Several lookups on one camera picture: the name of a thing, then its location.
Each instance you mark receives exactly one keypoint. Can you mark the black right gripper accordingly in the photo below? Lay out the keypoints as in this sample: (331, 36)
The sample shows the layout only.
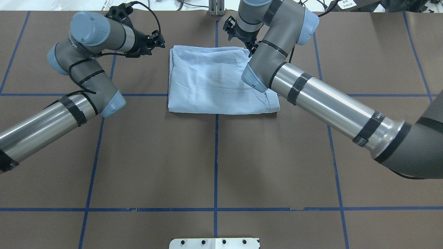
(244, 35)

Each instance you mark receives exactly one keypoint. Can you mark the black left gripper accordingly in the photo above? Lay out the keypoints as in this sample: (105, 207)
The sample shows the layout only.
(139, 42)

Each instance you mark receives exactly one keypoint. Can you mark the light blue button-up shirt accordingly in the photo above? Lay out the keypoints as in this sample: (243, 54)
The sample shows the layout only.
(209, 81)

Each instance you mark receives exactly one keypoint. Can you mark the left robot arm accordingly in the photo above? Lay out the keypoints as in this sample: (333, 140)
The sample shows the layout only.
(91, 36)

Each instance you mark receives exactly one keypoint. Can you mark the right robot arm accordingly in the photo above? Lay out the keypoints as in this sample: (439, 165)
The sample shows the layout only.
(270, 29)

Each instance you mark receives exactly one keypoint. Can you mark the black box with label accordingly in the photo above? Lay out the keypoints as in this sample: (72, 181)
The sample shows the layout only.
(353, 5)

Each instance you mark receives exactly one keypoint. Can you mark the aluminium frame post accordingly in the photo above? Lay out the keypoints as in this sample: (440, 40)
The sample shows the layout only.
(216, 7)

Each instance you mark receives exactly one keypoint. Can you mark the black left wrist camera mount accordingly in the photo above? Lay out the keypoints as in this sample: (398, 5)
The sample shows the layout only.
(120, 13)

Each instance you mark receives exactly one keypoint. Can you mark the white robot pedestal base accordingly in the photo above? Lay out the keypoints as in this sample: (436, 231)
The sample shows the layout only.
(215, 243)

